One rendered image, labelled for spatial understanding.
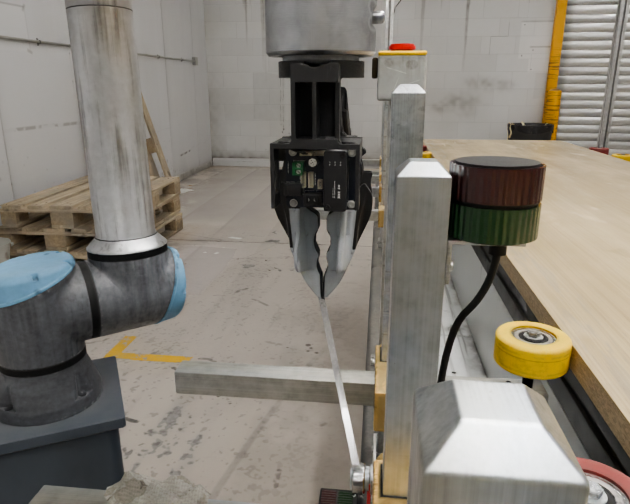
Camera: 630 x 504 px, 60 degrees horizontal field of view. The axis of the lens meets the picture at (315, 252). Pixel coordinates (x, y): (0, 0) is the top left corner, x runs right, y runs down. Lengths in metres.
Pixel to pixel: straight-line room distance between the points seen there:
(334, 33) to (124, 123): 0.67
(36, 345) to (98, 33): 0.54
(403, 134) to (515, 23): 7.70
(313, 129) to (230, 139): 8.00
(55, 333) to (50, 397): 0.12
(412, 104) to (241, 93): 7.76
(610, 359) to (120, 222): 0.81
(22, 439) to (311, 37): 0.86
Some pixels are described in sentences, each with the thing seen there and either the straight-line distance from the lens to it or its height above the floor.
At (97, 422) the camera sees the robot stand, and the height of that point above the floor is 0.60.
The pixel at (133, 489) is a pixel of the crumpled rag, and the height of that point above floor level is 0.87.
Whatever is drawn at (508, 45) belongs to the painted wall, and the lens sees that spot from 8.25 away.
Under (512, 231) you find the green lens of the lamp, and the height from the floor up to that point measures 1.09.
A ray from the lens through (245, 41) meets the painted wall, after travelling 8.33.
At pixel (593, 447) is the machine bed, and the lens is 0.66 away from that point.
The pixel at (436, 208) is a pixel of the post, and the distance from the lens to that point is 0.36.
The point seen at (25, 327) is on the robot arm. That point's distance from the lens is 1.05.
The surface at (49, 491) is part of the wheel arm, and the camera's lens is 0.52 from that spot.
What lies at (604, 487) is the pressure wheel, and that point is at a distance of 0.46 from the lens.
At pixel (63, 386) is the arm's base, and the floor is 0.66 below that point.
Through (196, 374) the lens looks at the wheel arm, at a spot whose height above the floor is 0.84.
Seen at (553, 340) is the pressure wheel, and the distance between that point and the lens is 0.66.
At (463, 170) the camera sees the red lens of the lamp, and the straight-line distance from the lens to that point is 0.36.
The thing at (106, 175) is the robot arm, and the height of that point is 1.02.
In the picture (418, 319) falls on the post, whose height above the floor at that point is 1.02.
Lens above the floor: 1.17
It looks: 17 degrees down
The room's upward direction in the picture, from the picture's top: straight up
